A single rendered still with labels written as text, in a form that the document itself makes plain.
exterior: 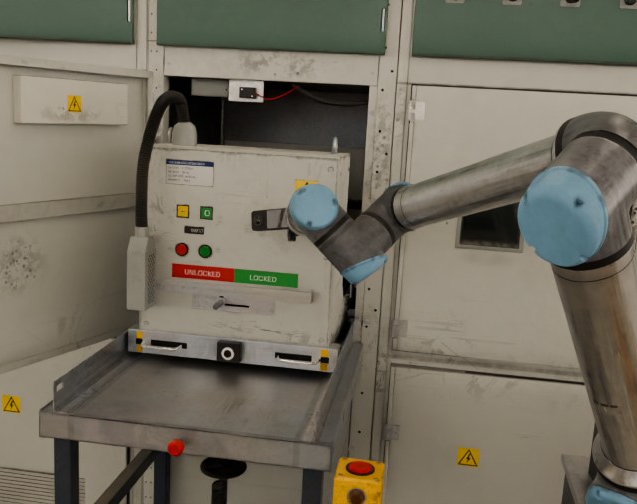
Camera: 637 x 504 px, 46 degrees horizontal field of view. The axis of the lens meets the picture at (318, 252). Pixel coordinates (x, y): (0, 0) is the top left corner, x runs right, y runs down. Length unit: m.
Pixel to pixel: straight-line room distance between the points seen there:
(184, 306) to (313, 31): 0.80
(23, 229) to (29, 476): 0.97
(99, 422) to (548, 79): 1.38
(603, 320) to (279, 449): 0.73
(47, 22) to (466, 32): 1.14
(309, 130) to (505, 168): 1.70
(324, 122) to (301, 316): 1.18
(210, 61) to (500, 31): 0.78
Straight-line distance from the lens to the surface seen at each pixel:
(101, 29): 2.23
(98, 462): 2.49
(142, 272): 1.80
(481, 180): 1.28
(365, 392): 2.20
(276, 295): 1.80
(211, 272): 1.87
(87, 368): 1.79
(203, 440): 1.58
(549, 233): 1.00
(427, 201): 1.39
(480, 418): 2.20
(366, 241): 1.45
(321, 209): 1.42
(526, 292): 2.10
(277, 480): 2.35
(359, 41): 2.05
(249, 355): 1.88
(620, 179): 1.02
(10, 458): 2.63
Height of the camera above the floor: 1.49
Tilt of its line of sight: 11 degrees down
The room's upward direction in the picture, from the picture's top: 3 degrees clockwise
